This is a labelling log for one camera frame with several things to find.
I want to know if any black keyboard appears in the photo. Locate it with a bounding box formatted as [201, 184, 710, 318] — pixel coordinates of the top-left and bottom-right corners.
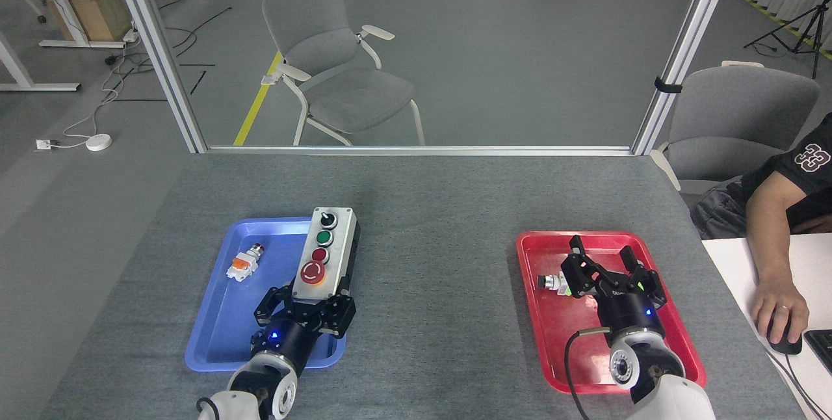
[804, 329, 832, 375]

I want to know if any black mouse cable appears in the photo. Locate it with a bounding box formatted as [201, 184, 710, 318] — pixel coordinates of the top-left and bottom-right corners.
[770, 352, 827, 420]

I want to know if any white side table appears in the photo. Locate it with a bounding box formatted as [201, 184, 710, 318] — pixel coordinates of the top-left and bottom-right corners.
[702, 233, 832, 420]

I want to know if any red plastic tray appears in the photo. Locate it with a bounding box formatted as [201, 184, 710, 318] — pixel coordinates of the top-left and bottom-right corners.
[515, 231, 707, 395]

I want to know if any black computer mouse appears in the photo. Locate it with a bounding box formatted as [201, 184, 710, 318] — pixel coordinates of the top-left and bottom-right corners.
[767, 319, 803, 356]

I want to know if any person's right hand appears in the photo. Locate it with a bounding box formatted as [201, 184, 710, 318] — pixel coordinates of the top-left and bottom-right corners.
[751, 279, 810, 345]

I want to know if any white desk leg frame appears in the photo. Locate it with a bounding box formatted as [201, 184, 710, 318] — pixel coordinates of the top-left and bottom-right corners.
[0, 30, 82, 92]
[27, 0, 127, 50]

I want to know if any grey control box with buttons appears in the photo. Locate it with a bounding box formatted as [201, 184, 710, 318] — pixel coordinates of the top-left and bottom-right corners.
[291, 207, 360, 304]

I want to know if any black push button switch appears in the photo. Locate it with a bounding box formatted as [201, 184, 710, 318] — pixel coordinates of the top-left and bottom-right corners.
[537, 272, 573, 297]

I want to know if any silver frame rail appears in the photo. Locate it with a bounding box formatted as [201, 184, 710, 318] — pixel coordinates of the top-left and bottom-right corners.
[207, 145, 634, 157]

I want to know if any black floor cable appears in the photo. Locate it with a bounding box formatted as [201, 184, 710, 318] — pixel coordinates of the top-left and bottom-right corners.
[104, 7, 233, 92]

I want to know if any grey chair with white armrests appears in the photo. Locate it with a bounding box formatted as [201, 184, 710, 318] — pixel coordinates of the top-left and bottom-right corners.
[261, 0, 426, 147]

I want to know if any white floor cable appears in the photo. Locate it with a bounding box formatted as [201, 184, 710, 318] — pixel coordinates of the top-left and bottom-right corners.
[53, 49, 134, 146]

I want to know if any grey fabric office chair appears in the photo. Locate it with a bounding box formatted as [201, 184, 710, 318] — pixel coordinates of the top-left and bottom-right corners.
[650, 61, 821, 193]

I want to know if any blue plastic tray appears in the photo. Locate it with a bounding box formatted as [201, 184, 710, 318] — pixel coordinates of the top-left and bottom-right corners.
[185, 217, 348, 373]

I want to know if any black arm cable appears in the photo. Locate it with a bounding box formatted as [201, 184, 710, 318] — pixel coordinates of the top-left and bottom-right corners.
[564, 326, 612, 420]

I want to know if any person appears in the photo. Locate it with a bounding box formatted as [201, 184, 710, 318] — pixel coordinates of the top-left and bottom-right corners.
[690, 111, 832, 345]

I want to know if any black tripod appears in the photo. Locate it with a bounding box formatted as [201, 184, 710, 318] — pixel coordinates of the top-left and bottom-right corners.
[744, 0, 832, 80]

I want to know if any silver frame post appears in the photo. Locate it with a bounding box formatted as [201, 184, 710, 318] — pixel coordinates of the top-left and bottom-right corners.
[104, 0, 209, 154]
[632, 0, 742, 156]

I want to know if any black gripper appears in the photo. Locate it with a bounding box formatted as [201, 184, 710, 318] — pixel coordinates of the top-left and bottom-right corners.
[250, 285, 357, 375]
[560, 235, 668, 343]

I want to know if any red push button switch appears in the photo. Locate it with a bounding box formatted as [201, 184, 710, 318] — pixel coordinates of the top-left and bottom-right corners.
[226, 244, 265, 282]

